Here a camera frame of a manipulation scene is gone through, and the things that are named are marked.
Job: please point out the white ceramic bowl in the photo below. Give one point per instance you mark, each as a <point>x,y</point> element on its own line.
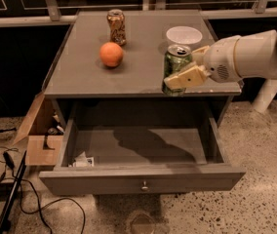
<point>184,35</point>

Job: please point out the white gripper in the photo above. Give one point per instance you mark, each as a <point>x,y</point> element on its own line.
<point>218,59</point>

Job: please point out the white paper scrap in drawer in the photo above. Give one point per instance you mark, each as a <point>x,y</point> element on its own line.
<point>83,160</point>

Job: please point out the brown cardboard box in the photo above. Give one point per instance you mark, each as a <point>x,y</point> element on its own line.
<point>42,147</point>

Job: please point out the round metal drawer knob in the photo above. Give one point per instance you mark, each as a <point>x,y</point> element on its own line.
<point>144,187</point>

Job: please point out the orange fruit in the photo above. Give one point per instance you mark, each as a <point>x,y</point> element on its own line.
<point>111,54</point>

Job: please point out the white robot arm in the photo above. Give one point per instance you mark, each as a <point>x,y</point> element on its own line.
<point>256,56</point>

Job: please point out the black flat panel on floor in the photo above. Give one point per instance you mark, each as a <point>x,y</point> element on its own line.
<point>5,224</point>

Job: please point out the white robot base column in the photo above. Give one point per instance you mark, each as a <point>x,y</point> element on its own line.
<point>266,94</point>

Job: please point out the green soda can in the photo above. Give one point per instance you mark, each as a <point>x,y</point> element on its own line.
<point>176,57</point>

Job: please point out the grey cabinet with glass top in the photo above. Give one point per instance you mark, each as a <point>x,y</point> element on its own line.
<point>88,94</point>

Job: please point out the open grey top drawer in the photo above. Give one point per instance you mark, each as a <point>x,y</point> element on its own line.
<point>170,161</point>

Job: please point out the gold soda can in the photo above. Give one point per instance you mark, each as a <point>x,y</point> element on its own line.
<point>116,22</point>

